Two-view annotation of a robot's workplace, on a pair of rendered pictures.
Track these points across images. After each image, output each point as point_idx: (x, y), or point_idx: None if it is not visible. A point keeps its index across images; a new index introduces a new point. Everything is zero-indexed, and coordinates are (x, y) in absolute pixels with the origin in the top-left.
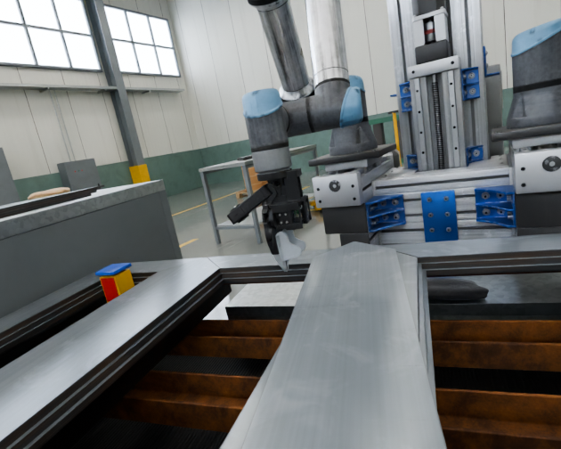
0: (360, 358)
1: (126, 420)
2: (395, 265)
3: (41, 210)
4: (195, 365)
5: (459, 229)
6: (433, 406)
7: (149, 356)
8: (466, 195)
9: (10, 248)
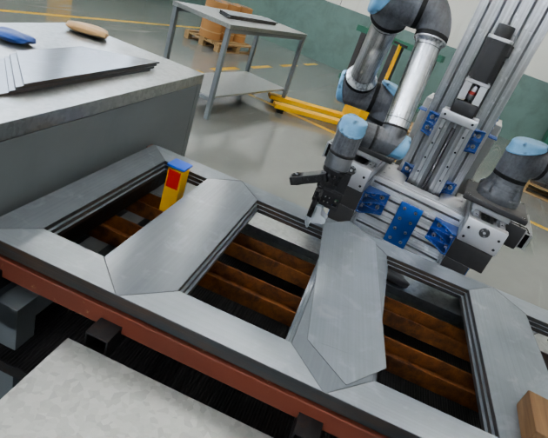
0: (355, 306)
1: None
2: (374, 255)
3: (135, 89)
4: None
5: (411, 235)
6: (383, 336)
7: None
8: (428, 217)
9: (111, 117)
